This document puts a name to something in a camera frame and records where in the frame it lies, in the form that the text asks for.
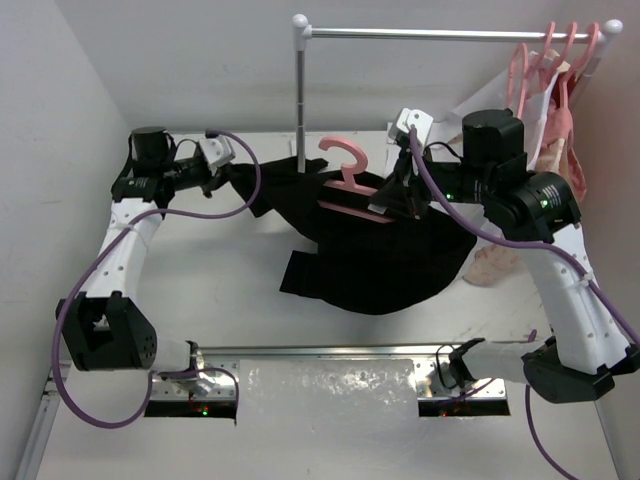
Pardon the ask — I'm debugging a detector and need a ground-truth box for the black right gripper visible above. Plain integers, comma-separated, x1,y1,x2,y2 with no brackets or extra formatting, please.
371,138,492,218

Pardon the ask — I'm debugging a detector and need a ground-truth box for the pink hanger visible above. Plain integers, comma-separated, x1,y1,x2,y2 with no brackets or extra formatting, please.
506,21,556,119
558,22,600,109
550,22,578,107
318,135,393,224

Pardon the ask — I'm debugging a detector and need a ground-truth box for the black shirt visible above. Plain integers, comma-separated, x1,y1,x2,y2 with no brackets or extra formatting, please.
220,157,477,315

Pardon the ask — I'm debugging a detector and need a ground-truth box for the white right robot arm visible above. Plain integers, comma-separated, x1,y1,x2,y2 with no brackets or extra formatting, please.
388,108,639,404

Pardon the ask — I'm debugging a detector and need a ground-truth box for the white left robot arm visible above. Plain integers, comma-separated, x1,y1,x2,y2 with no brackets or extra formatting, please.
62,127,235,372

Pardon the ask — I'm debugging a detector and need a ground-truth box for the white shirt on hanger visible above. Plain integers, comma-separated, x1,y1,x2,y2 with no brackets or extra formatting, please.
428,71,558,170

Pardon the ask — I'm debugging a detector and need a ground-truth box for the pink floral garment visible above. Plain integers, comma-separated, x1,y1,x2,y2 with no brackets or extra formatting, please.
462,47,587,289

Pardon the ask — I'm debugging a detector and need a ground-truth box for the white metal clothes rack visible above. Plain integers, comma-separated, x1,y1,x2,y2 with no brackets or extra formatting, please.
288,13,624,174

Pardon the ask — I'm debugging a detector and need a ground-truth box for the white foil cover sheet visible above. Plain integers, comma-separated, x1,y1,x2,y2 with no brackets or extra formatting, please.
237,359,418,428

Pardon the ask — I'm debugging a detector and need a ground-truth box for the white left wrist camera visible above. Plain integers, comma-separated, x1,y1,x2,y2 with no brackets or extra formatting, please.
198,135,236,171

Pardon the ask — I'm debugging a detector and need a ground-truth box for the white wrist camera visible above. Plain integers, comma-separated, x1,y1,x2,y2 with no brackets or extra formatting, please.
198,135,236,171
388,108,434,147

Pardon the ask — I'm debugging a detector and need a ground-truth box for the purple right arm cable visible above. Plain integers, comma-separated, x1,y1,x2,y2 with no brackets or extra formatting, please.
408,125,640,480

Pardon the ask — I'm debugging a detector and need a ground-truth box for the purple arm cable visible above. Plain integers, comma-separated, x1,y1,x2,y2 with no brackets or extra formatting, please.
53,129,262,430
408,125,640,480

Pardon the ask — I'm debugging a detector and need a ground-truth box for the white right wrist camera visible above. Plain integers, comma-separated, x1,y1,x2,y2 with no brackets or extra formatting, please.
388,108,434,147

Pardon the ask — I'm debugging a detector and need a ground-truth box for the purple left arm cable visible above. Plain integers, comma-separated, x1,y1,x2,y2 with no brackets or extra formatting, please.
53,129,262,430

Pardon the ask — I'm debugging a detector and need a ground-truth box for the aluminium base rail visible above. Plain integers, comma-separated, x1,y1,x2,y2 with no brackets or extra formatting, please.
42,132,599,419

